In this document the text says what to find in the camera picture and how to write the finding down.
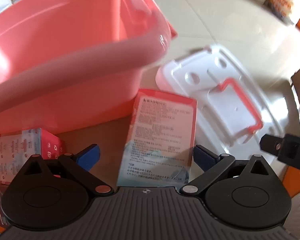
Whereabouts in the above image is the tall red blind box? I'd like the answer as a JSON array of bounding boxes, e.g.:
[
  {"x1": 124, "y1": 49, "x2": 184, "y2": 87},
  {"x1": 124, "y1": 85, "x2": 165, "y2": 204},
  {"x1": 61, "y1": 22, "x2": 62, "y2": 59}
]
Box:
[{"x1": 117, "y1": 89, "x2": 197, "y2": 189}]

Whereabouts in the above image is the large pink figure box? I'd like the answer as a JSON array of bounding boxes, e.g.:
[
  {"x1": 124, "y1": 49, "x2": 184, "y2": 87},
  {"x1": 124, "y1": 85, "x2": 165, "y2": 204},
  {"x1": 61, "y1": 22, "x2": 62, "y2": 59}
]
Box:
[{"x1": 0, "y1": 128, "x2": 66, "y2": 185}]

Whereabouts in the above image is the orange printed snack bag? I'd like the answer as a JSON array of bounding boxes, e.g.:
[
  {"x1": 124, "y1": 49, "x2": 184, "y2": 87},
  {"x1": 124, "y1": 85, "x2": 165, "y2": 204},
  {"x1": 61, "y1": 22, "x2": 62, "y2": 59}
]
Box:
[{"x1": 268, "y1": 0, "x2": 297, "y2": 25}]

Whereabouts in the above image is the pink plastic storage bin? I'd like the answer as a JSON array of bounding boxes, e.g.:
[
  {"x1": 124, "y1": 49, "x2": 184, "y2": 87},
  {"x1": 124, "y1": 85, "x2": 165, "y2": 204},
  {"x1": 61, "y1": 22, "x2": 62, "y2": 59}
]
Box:
[{"x1": 0, "y1": 0, "x2": 177, "y2": 134}]

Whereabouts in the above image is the white bin lid red handle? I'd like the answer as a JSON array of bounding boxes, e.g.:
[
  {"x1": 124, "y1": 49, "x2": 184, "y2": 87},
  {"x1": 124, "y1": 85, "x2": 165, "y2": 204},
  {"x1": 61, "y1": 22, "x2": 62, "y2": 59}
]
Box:
[{"x1": 155, "y1": 44, "x2": 283, "y2": 158}]

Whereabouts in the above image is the orange right slipper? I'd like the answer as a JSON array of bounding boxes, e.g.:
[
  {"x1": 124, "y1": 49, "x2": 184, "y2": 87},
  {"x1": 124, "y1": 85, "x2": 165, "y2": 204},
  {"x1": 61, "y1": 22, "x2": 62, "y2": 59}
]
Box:
[{"x1": 282, "y1": 166, "x2": 300, "y2": 198}]

